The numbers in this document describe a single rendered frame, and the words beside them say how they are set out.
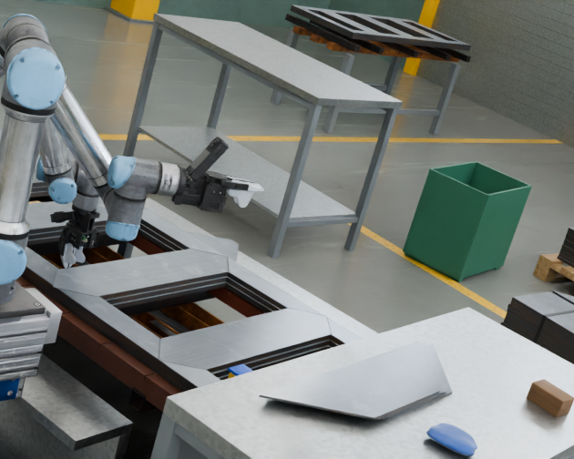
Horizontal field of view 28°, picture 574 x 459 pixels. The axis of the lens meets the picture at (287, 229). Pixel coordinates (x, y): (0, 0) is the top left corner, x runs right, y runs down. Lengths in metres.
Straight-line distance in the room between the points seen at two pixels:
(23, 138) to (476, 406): 1.29
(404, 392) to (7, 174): 1.07
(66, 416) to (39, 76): 1.03
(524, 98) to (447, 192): 5.39
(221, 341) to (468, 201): 3.71
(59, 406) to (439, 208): 4.12
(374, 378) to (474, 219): 4.02
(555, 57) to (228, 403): 9.69
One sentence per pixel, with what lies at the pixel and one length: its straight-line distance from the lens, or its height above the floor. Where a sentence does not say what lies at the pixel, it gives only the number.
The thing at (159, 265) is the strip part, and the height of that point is 0.86.
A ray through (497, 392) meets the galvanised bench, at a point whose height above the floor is 1.05.
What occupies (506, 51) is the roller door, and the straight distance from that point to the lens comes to 12.31.
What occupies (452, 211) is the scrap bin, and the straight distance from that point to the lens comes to 6.84.
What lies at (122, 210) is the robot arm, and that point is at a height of 1.36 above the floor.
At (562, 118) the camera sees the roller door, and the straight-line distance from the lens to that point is 11.90.
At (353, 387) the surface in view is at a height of 1.07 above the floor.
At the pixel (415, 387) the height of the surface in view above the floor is 1.07.
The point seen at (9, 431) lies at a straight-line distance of 3.49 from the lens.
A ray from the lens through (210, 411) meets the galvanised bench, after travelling 2.51.
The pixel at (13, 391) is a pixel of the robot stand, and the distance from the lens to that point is 3.02.
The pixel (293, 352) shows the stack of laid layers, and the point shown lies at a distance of 3.38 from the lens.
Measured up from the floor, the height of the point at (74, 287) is 0.86.
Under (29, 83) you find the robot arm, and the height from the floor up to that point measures 1.62.
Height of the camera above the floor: 2.27
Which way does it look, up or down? 19 degrees down
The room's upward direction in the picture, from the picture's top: 16 degrees clockwise
